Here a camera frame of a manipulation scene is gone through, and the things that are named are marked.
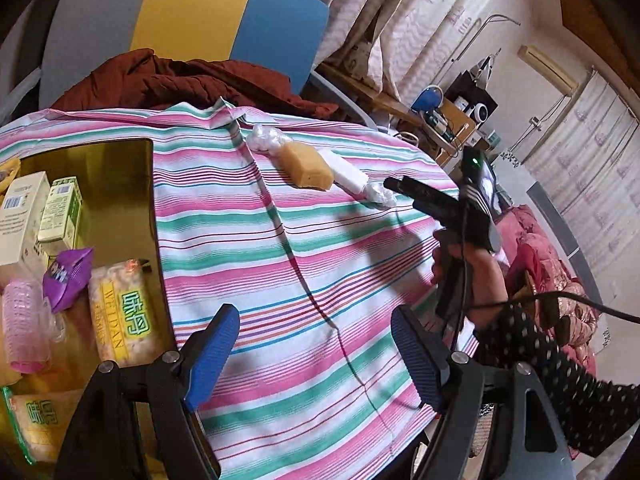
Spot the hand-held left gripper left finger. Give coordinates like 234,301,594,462
52,303,241,480

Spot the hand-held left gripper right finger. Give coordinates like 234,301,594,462
391,305,576,480

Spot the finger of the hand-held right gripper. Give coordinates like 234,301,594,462
384,176,462,206
412,196,462,227

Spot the yellow label snack packet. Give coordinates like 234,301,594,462
87,259,176,366

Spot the clear yellow cake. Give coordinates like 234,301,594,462
247,124,398,209

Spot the gold metal tin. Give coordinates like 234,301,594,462
0,137,177,480

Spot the green label snack packet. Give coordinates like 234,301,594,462
0,386,88,466

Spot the pink hair roller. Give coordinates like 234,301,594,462
0,277,55,375

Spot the green and white box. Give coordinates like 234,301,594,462
37,176,83,243

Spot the person's right forearm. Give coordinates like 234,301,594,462
472,302,640,458

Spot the person's right hand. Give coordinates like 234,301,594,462
431,227,510,332

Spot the pink quilt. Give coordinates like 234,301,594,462
500,205,601,361

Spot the wooden desk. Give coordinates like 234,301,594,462
317,62,481,161

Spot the black speaker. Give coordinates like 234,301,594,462
445,72,498,128

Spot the striped tablecloth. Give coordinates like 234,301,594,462
0,99,493,480

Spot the white printed curtain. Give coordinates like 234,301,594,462
522,67,640,241

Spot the cream air conditioner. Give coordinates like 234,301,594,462
517,45,578,96

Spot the purple candy packet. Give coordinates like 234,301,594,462
42,246,95,312

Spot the pink patterned curtain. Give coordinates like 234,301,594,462
190,0,523,106

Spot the white cardboard box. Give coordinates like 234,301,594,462
0,171,51,267

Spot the dark red jacket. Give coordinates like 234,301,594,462
50,48,341,121

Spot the grey yellow blue chair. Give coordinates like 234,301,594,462
0,0,381,131

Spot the black cable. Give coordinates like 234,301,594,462
447,200,640,353

